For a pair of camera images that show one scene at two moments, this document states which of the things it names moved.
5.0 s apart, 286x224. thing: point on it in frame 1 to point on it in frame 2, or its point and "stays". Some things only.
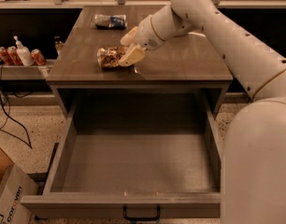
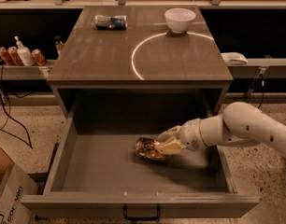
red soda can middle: [14, 56] stays
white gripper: [146, 32] to [192, 134]
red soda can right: [38, 57] stays
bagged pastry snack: [108, 57] to [146, 147]
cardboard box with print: [10, 185] stays
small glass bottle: [58, 44] stays
